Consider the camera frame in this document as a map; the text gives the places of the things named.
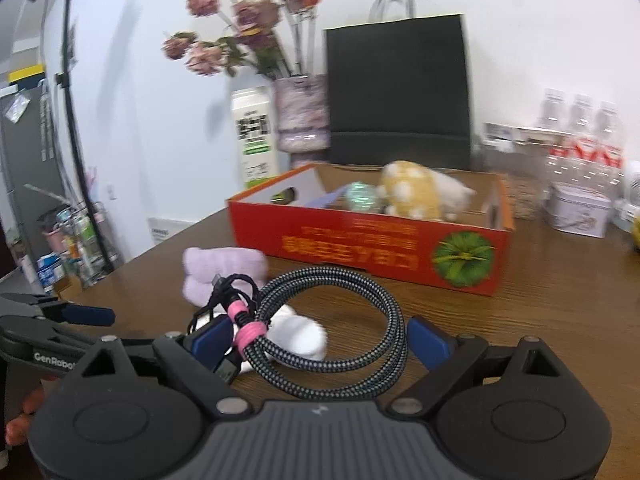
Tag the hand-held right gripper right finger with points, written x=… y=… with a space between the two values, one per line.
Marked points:
x=427 y=341

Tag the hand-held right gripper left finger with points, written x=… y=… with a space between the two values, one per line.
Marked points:
x=212 y=342

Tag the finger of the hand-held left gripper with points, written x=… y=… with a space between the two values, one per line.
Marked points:
x=87 y=316

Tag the orange cardboard box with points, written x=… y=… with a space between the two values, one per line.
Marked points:
x=360 y=245

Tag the person's left hand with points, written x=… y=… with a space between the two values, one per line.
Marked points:
x=32 y=402

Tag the light purple socks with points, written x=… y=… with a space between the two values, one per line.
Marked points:
x=220 y=265

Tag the white printed board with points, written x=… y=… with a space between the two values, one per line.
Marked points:
x=167 y=230

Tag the white plush toy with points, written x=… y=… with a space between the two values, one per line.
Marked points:
x=455 y=195

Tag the yellow dotted plush toy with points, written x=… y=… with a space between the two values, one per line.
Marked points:
x=407 y=190

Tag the teal round item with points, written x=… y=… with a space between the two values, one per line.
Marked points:
x=363 y=197

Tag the grey cabinet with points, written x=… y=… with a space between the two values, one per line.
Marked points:
x=25 y=160

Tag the purple flat item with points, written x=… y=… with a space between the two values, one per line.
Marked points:
x=327 y=199

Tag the black light stand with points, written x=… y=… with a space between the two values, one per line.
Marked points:
x=75 y=125

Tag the floral tin box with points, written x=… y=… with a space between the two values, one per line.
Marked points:
x=577 y=210

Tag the white green milk carton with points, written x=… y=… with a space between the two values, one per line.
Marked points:
x=255 y=140

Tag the white flat box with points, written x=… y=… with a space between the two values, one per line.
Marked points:
x=510 y=134

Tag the yellow green apple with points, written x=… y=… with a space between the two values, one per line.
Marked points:
x=636 y=232

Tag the mottled pink vase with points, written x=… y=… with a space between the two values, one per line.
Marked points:
x=302 y=115

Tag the black paper bag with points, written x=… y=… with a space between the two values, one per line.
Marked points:
x=400 y=85

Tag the white round object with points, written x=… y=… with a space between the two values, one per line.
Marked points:
x=632 y=177

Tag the bunch of dried pink roses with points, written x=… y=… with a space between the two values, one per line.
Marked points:
x=255 y=15

